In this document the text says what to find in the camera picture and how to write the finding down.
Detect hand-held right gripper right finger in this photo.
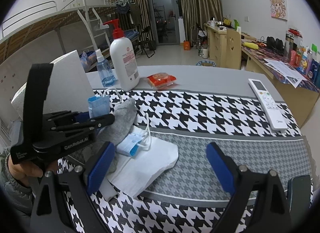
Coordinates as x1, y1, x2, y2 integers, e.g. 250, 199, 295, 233
205, 142, 292, 233

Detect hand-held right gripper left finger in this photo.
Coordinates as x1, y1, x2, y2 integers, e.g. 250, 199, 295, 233
30, 141, 115, 233

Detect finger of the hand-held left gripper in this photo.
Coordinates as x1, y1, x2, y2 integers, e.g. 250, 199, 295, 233
50, 114, 115, 138
42, 111, 91, 124

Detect grey sock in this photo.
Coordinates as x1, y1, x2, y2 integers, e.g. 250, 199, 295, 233
96, 98, 137, 173

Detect white foam box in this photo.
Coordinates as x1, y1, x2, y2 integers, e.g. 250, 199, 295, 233
11, 50, 97, 122

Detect white towel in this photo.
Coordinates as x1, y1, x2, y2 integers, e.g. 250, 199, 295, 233
106, 136, 179, 200

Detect person's left forearm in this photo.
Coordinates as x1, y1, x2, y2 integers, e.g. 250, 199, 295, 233
0, 153, 33, 223

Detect person's left hand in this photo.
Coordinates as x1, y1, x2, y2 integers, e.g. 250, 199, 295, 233
7, 156, 52, 188

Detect blue spray bottle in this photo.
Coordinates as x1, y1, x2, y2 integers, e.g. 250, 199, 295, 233
94, 49, 116, 87

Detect blue plaid quilt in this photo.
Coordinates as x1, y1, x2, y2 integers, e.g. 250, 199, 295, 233
79, 51, 97, 66

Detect houndstooth table mat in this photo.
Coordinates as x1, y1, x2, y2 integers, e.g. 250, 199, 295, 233
57, 89, 313, 233

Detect white lotion pump bottle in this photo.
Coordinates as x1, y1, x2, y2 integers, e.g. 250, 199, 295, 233
103, 19, 140, 91

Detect red snack packet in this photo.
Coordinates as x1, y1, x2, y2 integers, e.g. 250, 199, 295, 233
147, 72, 177, 90

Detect black smartphone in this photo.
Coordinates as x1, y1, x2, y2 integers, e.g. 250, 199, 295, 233
287, 175, 312, 207

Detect white remote control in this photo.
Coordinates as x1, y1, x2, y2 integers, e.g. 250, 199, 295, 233
248, 78, 288, 131

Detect white bunk bed ladder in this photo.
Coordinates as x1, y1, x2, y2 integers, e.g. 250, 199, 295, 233
77, 8, 110, 53

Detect white metal bunk bed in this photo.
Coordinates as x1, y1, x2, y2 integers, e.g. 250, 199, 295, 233
0, 1, 113, 73
104, 0, 140, 48

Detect black folding chair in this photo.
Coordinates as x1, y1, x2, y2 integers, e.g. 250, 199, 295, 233
192, 24, 208, 48
136, 26, 157, 58

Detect desk with patterned cover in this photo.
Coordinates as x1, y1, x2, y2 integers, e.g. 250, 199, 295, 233
241, 45, 320, 128

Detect olive hanging jacket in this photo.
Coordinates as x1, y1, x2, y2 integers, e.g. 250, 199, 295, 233
129, 3, 140, 27

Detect dark hanging clothes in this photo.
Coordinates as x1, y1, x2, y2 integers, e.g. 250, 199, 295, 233
116, 3, 132, 14

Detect printed paper sheets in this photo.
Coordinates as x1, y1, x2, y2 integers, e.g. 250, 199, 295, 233
264, 58, 307, 88

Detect white panel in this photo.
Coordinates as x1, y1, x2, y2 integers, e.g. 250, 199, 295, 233
178, 18, 185, 44

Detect wooden smiley chair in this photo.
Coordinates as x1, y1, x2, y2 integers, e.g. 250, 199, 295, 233
220, 29, 242, 69

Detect glass balcony door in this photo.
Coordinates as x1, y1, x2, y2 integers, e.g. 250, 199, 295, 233
144, 0, 184, 45

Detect wooden desk with drawers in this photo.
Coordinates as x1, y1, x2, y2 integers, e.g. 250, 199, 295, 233
204, 23, 242, 69

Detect row of toiletry bottles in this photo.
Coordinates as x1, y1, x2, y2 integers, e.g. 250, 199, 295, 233
284, 29, 320, 86

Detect pink cartoon wall poster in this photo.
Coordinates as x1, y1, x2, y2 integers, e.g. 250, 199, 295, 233
269, 0, 288, 20

